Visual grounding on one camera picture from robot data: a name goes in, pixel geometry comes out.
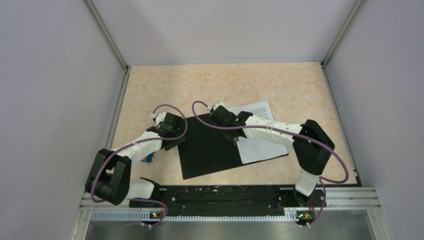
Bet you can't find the teal folder black inside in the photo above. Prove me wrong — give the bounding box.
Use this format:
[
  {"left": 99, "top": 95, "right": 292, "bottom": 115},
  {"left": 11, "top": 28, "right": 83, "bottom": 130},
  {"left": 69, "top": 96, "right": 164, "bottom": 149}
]
[{"left": 176, "top": 112, "right": 290, "bottom": 181}]

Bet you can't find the single printed paper sheet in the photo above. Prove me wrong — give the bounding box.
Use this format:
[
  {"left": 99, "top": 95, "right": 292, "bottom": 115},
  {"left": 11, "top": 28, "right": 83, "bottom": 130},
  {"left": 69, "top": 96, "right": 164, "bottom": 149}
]
[{"left": 228, "top": 101, "right": 289, "bottom": 165}]

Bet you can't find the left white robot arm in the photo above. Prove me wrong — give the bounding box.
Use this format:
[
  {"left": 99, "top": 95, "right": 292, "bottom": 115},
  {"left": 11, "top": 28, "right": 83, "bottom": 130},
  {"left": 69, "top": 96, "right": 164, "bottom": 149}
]
[{"left": 85, "top": 112, "right": 188, "bottom": 207}]

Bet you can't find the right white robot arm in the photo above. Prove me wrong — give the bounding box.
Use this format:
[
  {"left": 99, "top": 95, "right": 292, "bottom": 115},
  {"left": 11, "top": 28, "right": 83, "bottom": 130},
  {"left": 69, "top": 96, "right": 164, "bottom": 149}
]
[{"left": 208, "top": 103, "right": 335, "bottom": 206}]

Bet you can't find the blue orange toy car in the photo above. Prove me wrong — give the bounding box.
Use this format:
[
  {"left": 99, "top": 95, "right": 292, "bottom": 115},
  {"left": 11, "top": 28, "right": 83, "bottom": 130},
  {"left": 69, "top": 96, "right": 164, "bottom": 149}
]
[{"left": 141, "top": 153, "right": 154, "bottom": 163}]

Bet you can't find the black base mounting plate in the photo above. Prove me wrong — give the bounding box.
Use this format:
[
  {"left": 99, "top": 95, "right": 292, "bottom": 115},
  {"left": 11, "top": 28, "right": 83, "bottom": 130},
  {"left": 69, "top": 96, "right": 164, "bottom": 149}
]
[{"left": 129, "top": 184, "right": 327, "bottom": 220}]

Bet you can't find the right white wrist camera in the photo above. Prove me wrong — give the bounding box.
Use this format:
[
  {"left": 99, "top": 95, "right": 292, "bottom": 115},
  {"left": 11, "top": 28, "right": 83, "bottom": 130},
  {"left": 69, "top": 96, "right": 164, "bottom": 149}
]
[{"left": 206, "top": 101, "right": 227, "bottom": 113}]

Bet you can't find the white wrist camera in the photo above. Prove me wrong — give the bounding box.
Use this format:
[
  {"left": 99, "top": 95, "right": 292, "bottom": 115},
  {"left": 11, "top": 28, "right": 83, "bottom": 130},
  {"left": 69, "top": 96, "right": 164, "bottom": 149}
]
[
  {"left": 206, "top": 101, "right": 227, "bottom": 113},
  {"left": 150, "top": 111, "right": 167, "bottom": 125}
]

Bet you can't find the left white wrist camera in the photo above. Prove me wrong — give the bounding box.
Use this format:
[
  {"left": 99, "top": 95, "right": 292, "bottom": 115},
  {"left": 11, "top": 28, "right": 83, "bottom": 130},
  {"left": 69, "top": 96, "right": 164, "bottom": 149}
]
[{"left": 150, "top": 111, "right": 167, "bottom": 125}]

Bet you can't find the aluminium frame rail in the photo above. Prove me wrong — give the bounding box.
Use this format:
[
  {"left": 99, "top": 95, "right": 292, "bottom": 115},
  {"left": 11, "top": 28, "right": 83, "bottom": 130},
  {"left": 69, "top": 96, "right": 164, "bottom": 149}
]
[{"left": 79, "top": 185, "right": 381, "bottom": 223}]

